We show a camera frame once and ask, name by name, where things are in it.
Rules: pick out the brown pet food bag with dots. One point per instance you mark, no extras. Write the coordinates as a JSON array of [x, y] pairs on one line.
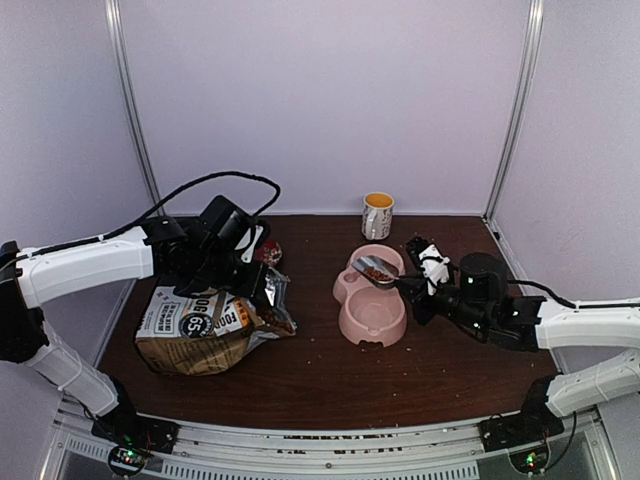
[[209, 334]]

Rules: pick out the aluminium front rail frame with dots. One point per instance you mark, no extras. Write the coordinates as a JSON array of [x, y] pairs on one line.
[[451, 450]]

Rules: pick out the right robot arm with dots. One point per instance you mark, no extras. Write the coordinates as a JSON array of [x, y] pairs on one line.
[[474, 297]]

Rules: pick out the left aluminium wall post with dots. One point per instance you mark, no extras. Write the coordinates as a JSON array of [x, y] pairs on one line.
[[118, 42]]

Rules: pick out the pink double pet bowl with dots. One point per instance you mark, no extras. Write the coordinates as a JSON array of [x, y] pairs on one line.
[[369, 314]]

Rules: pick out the right aluminium wall post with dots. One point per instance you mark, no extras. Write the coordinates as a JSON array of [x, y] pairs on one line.
[[527, 70]]

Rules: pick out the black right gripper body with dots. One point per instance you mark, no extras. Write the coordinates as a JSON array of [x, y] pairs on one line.
[[423, 314]]

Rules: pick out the floral mug yellow inside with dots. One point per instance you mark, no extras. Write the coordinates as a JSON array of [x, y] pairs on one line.
[[377, 216]]

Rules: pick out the aluminium wall post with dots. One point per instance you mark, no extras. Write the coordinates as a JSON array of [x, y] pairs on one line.
[[118, 42], [527, 70]]

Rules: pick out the brown kibble pet food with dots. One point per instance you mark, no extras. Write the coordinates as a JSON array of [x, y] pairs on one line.
[[377, 275]]

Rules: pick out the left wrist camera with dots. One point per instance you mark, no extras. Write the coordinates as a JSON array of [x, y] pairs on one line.
[[253, 239]]

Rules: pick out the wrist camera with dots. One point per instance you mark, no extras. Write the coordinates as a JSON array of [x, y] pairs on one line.
[[253, 239], [430, 263]]

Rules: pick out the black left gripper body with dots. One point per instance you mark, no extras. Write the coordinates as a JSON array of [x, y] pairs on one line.
[[221, 276]]

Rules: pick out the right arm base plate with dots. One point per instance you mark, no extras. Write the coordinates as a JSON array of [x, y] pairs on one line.
[[509, 431]]

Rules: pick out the metal food scoop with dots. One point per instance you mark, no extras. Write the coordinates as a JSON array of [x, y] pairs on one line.
[[362, 262]]

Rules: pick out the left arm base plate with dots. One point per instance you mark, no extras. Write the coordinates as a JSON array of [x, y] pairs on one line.
[[147, 435]]

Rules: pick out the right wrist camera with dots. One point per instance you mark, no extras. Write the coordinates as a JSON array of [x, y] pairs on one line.
[[430, 263]]

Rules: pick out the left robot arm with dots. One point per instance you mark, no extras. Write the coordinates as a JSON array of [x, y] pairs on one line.
[[212, 251]]

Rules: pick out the small patterned cup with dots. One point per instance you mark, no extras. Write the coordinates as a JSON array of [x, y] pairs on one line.
[[269, 253]]

